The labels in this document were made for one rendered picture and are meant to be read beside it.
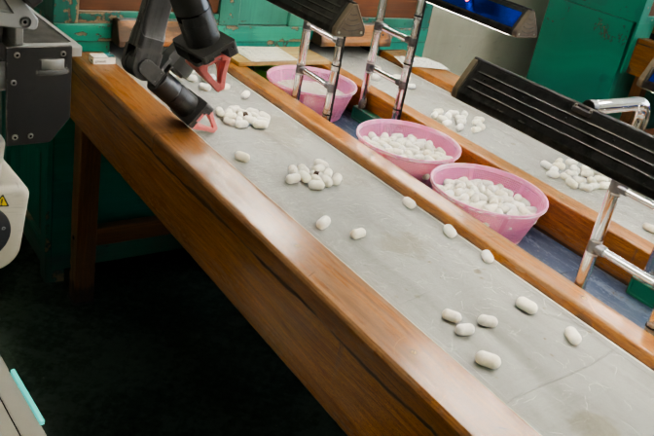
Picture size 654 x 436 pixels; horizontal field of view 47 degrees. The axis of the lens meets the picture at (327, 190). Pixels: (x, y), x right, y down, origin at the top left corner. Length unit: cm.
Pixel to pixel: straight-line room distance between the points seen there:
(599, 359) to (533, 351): 11
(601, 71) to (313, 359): 327
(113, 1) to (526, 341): 147
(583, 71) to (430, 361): 337
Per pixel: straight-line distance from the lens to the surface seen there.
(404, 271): 136
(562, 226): 178
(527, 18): 198
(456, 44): 447
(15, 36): 125
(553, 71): 446
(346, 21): 159
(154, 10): 162
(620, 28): 425
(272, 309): 133
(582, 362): 128
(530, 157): 208
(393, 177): 166
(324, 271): 125
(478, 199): 172
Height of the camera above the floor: 140
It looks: 25 degrees down
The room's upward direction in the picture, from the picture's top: 11 degrees clockwise
